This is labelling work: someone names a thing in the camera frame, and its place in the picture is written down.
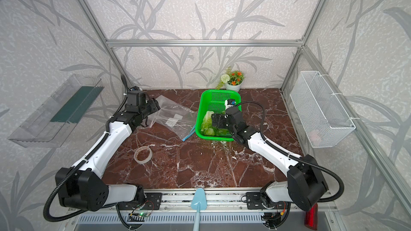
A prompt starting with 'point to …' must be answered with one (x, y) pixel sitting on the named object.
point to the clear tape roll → (143, 154)
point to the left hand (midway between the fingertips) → (154, 103)
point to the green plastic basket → (214, 100)
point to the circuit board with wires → (139, 207)
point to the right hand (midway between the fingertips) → (217, 115)
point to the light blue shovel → (198, 203)
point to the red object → (311, 217)
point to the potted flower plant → (233, 80)
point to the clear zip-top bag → (177, 118)
